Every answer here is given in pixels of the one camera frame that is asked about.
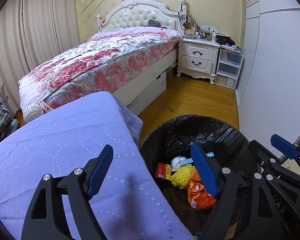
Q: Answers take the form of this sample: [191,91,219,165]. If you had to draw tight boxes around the red plastic bag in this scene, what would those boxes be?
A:
[186,168,216,211]

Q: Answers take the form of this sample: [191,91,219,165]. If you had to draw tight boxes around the yellow foam fruit net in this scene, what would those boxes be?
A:
[170,164,194,189]

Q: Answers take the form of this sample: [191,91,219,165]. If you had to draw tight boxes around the white tissue ball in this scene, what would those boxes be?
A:
[171,156,186,172]

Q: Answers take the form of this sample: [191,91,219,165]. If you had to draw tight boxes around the yellow thread spool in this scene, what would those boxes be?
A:
[165,164,172,180]

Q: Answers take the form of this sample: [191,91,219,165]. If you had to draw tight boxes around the red thread spool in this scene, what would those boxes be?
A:
[155,163,166,179]

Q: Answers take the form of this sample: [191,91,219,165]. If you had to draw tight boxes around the light blue tube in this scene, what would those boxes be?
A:
[179,152,214,165]

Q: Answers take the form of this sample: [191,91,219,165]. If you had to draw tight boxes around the black lined trash bin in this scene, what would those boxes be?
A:
[139,115,257,236]

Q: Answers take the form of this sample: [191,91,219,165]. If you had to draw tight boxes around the white wardrobe sliding door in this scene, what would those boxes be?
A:
[236,0,300,149]

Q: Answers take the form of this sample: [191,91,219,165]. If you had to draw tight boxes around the lavender bed sheet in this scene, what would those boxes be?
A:
[0,92,192,239]

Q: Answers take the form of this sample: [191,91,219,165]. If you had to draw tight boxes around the grey desk chair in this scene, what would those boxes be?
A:
[0,84,20,140]

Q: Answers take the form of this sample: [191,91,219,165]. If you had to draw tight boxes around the clear plastic drawer unit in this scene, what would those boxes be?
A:
[215,46,243,89]

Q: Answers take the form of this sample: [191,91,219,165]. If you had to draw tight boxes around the white two-drawer nightstand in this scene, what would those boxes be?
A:
[177,38,221,85]

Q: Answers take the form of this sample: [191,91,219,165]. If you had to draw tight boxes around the white under-bed storage box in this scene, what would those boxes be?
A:
[127,72,167,115]

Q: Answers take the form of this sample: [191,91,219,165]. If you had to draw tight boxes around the floral pink quilt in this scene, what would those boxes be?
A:
[19,27,182,115]

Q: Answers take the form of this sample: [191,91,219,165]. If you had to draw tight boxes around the bottles clutter on nightstand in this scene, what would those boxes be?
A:
[178,2,242,53]

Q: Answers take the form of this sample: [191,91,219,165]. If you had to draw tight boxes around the white tufted headboard bed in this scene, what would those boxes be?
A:
[23,0,181,122]

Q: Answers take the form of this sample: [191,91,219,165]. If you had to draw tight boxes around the beige pleated curtains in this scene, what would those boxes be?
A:
[0,0,79,112]

